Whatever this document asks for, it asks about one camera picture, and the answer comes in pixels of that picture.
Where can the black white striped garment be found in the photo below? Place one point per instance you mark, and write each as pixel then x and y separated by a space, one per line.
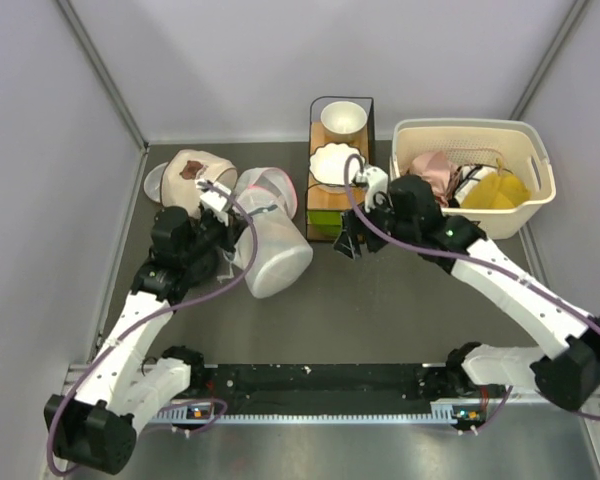
pixel 468 178

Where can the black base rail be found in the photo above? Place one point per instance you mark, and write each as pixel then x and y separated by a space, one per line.
pixel 414 381

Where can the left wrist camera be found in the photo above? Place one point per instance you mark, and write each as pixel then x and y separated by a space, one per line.
pixel 215 198

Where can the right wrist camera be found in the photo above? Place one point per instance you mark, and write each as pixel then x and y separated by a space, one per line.
pixel 375 182

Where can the pink garment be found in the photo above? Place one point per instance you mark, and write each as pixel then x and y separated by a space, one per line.
pixel 439 172

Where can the slotted cable duct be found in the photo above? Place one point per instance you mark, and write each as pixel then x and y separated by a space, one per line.
pixel 438 414

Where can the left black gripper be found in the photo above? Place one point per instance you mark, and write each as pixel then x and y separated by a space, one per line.
pixel 231 233

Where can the yellow garment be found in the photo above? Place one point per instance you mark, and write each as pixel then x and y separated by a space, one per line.
pixel 497 191

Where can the cream plastic laundry basket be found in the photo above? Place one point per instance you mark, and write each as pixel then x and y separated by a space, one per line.
pixel 514 144

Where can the white scalloped plate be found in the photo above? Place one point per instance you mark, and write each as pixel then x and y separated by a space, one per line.
pixel 327 164

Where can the white mesh laundry bag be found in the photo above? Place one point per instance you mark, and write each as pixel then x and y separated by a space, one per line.
pixel 283 254

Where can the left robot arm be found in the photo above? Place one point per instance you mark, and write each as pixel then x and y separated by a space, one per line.
pixel 97 423

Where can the black wire wooden rack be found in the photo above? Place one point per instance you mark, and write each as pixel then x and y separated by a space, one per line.
pixel 322 197

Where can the white round bowl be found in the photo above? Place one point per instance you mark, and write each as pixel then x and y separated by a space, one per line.
pixel 343 120

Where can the pink-trimmed mesh laundry bag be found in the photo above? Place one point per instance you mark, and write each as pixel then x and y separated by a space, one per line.
pixel 273 180

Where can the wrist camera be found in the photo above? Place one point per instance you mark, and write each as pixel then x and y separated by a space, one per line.
pixel 215 198
pixel 375 182

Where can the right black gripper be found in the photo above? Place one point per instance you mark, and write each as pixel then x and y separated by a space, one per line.
pixel 354 225

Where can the beige bear cap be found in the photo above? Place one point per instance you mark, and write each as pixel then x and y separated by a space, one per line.
pixel 174 183

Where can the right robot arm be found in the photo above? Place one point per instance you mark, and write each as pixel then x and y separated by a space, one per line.
pixel 564 363

